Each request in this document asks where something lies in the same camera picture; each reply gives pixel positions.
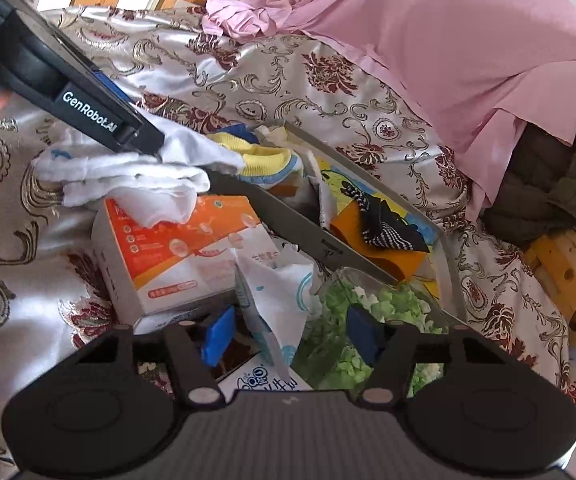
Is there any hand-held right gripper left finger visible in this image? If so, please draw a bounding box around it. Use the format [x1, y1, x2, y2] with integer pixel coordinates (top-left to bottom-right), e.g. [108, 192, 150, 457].
[68, 305, 237, 408]

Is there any dark quilted jacket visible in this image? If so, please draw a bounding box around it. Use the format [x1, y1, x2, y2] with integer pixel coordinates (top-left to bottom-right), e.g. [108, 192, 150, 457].
[482, 72, 576, 246]

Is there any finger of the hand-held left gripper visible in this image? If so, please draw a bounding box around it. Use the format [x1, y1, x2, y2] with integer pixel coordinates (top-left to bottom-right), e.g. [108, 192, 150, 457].
[43, 24, 166, 153]

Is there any floral satin bedspread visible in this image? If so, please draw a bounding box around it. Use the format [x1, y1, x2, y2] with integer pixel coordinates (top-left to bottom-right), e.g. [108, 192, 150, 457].
[0, 5, 576, 480]

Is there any white smooth cloth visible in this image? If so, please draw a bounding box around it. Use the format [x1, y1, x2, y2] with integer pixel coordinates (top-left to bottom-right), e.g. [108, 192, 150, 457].
[140, 110, 246, 176]

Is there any pink cloth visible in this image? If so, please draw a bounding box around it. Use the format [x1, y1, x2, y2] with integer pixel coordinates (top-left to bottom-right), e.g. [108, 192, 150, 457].
[203, 0, 576, 221]

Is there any white terry towel blue print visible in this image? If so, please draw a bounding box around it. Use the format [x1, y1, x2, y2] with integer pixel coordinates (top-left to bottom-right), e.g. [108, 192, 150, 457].
[33, 142, 211, 226]

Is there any bag of green bits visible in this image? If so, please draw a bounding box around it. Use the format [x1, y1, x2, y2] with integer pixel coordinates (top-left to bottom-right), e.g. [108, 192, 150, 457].
[290, 267, 448, 391]

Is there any black white dotted sock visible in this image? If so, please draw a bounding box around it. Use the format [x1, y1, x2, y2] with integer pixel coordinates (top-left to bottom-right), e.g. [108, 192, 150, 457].
[343, 182, 431, 253]

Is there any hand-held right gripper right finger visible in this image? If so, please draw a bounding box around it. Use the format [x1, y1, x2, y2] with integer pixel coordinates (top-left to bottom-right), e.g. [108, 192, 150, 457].
[345, 305, 511, 406]

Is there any blue and white carton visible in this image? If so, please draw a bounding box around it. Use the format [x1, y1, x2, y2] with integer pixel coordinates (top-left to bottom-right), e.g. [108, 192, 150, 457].
[215, 350, 313, 393]

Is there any orange cloth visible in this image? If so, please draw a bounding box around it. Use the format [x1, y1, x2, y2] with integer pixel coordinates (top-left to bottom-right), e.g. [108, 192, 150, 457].
[330, 202, 429, 281]

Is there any white teal tissue pack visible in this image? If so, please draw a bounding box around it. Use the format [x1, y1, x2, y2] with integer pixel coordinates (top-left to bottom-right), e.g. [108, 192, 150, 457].
[233, 240, 319, 366]

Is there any yellow wooden stool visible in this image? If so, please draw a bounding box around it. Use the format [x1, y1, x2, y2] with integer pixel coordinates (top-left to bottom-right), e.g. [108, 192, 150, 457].
[522, 230, 576, 321]

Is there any orange and white box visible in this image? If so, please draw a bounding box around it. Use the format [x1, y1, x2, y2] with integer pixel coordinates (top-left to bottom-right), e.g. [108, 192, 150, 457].
[90, 195, 269, 316]

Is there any cartoon printed metal tray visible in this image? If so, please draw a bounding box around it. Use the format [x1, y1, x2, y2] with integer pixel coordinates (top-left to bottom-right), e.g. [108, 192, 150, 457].
[203, 120, 468, 328]

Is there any yellow cloth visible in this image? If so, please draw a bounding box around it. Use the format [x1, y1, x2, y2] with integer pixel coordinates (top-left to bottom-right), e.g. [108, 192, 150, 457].
[238, 147, 305, 191]

